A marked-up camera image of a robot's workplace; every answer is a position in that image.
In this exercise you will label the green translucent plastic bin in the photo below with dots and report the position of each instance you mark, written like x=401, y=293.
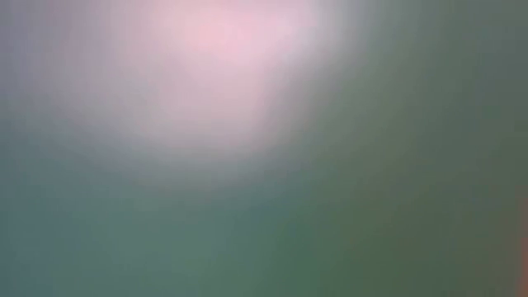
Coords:
x=165, y=185

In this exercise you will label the orange translucent plastic bin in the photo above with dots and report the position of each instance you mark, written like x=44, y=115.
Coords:
x=524, y=255

